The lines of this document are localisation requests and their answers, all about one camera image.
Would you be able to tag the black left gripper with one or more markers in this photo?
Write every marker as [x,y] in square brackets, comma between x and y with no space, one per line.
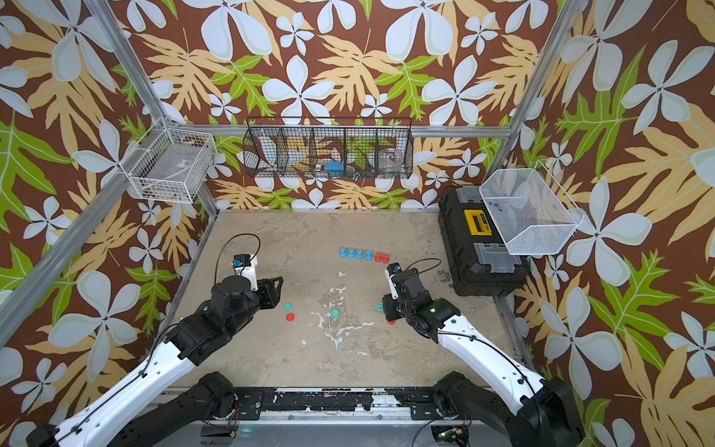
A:
[269,291]

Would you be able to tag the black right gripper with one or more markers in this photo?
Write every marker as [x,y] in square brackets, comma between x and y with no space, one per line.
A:
[387,303]

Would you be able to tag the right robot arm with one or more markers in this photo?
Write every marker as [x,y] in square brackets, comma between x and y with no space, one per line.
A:
[520,404]

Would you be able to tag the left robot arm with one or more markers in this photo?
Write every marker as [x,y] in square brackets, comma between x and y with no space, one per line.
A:
[118,419]

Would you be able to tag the black toolbox yellow latch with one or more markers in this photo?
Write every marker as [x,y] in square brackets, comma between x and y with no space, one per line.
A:
[479,262]

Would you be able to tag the blue object in basket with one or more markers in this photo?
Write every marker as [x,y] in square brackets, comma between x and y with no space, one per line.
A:
[334,168]

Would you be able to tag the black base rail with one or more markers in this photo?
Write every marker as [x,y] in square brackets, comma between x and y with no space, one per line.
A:
[385,403]

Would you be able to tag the white wire basket left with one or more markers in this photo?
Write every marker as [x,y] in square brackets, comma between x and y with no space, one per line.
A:
[169,163]

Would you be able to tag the white wire basket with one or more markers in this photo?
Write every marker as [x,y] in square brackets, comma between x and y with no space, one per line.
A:
[532,212]
[169,163]

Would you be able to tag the white wire basket right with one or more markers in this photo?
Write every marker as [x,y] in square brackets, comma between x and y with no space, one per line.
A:
[532,212]

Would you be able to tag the black wire basket back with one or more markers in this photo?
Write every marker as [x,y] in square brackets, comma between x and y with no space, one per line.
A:
[368,147]

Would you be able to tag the aluminium frame post back right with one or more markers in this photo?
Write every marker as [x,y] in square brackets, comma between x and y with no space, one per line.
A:
[547,59]

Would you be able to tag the aluminium frame post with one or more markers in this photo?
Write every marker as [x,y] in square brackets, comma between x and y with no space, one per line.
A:
[101,11]
[547,59]

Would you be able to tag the aluminium frame post back left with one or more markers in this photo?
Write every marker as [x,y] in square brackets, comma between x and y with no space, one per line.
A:
[101,11]

